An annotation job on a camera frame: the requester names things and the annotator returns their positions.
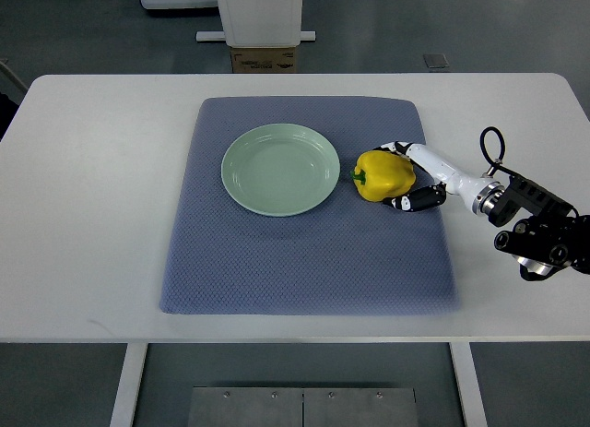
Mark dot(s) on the white table leg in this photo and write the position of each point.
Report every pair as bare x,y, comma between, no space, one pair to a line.
124,408
467,385

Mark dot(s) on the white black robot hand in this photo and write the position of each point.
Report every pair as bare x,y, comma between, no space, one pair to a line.
479,194

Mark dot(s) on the white pedestal base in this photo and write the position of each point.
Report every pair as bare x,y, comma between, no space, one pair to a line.
259,24

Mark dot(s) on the blue textured mat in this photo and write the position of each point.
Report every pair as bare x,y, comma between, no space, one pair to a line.
341,255

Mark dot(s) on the yellow bell pepper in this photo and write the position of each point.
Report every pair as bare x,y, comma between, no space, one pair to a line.
380,174

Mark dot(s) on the left white table leg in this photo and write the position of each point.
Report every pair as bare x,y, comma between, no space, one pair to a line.
124,408

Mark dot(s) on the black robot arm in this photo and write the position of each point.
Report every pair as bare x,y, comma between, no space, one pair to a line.
554,237

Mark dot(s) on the right white table leg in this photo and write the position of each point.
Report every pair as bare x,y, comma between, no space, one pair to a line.
467,385

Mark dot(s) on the light green plate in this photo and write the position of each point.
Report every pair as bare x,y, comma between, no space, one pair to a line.
280,170

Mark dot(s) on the dark object at left edge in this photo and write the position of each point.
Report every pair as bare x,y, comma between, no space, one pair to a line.
8,107

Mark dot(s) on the grey floor plate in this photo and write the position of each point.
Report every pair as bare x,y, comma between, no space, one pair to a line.
435,61

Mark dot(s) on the brown cardboard box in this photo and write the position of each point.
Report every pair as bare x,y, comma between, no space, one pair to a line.
264,60

